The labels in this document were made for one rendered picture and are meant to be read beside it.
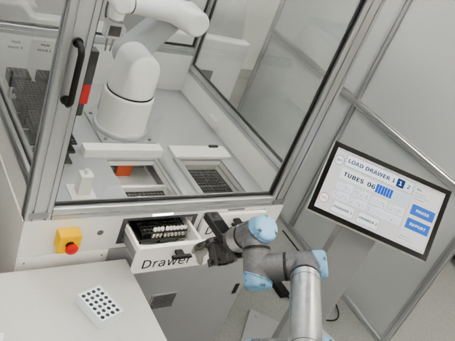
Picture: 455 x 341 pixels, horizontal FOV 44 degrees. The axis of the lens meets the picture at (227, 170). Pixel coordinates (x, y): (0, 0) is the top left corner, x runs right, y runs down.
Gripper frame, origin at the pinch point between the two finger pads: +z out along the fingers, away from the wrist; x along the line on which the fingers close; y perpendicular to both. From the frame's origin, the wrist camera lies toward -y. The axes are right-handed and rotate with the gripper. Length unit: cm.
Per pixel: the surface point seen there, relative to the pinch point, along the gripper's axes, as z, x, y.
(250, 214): 18.6, 37.4, -14.2
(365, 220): 3, 82, -4
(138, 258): 14.1, -14.1, -1.7
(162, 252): 12.9, -6.1, -2.6
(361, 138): 60, 164, -65
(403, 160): 36, 163, -42
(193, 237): 20.2, 11.3, -7.9
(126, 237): 22.4, -13.0, -10.6
